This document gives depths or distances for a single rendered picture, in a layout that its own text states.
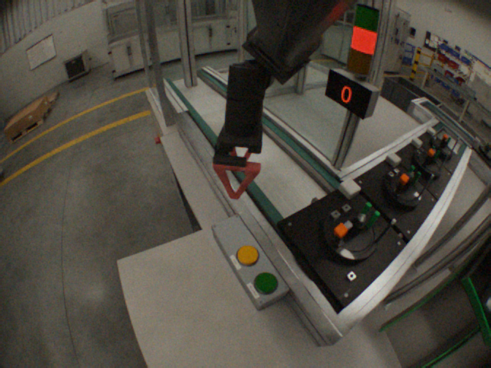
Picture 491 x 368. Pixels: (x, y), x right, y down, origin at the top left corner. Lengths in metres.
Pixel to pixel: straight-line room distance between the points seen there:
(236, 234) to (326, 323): 0.27
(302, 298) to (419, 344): 0.27
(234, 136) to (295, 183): 0.35
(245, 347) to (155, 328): 0.21
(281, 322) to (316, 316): 0.11
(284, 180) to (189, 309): 0.43
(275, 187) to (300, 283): 0.29
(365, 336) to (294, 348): 0.18
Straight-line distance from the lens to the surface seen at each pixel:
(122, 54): 5.34
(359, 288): 0.48
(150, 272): 0.60
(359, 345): 0.59
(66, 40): 8.38
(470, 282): 0.32
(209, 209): 0.65
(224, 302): 0.54
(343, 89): 0.52
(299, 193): 0.63
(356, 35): 0.49
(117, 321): 1.62
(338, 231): 0.40
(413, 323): 0.47
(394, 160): 0.78
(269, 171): 0.67
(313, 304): 0.45
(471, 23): 11.20
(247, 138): 0.33
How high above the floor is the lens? 1.39
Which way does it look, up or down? 48 degrees down
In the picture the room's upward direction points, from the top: straight up
